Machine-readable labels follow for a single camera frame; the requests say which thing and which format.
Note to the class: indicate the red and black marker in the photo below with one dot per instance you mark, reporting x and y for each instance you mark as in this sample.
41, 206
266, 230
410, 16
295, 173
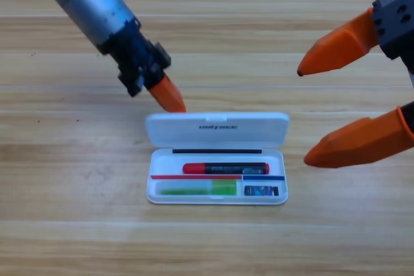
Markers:
226, 168

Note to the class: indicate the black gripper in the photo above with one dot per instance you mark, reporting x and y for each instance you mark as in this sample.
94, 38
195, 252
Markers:
398, 27
136, 59

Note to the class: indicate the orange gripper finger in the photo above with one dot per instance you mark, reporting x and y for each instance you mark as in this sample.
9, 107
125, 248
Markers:
359, 143

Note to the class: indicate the black and blue eraser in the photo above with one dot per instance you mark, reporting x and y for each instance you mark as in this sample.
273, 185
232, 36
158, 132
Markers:
262, 191

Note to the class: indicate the white Unitree pencil case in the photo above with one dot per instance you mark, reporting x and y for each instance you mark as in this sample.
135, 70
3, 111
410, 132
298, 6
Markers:
258, 133

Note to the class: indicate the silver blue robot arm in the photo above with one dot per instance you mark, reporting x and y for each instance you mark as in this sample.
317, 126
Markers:
90, 1

